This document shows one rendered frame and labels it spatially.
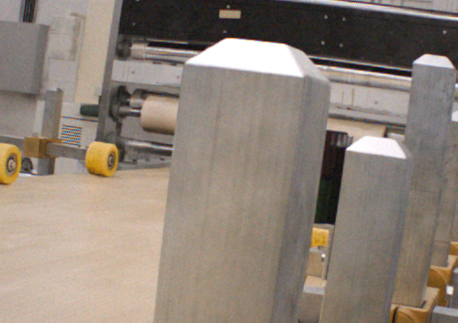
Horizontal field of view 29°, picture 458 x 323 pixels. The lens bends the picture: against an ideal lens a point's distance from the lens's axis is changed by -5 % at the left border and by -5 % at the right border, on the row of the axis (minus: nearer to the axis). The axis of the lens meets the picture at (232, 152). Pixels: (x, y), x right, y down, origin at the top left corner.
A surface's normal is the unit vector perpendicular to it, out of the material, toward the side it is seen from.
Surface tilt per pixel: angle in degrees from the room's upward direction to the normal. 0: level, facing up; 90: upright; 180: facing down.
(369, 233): 90
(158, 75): 90
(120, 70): 90
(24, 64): 90
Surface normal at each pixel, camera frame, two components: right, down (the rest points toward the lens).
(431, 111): -0.31, 0.01
